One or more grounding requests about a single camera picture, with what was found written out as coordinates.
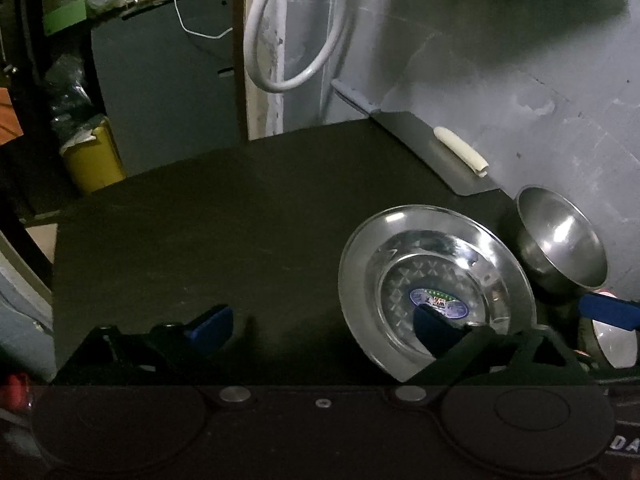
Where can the clear plastic bags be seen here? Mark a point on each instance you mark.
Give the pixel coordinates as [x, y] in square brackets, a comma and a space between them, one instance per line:
[70, 90]

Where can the small red object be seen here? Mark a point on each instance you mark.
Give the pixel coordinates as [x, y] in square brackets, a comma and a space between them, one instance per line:
[15, 386]

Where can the grey metal sheet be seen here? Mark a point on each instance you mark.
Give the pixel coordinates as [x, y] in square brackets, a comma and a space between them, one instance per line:
[425, 155]

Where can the red bowl with white inside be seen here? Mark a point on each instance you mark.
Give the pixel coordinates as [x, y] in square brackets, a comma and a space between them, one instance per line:
[617, 345]

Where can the steel bowl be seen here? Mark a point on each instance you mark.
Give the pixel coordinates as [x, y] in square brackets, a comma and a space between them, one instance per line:
[560, 240]

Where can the steel plate with blue sticker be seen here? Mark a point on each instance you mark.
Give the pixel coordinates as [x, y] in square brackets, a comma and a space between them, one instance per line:
[380, 270]

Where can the green box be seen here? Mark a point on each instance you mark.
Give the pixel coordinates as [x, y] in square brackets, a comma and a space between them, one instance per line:
[62, 16]

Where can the grey cabinet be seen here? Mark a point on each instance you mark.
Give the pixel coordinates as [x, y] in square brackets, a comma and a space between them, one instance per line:
[165, 90]

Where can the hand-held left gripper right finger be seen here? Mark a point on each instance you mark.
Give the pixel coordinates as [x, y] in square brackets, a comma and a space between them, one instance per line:
[431, 331]

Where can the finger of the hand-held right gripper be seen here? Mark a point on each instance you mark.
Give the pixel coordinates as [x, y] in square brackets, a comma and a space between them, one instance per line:
[607, 310]

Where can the yellow bin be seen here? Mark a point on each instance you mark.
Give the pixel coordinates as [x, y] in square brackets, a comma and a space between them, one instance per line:
[95, 160]

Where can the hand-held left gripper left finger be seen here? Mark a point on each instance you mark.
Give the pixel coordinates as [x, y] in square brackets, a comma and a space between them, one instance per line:
[214, 324]

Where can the short white tube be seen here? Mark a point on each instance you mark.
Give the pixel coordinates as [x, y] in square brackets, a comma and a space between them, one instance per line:
[462, 152]

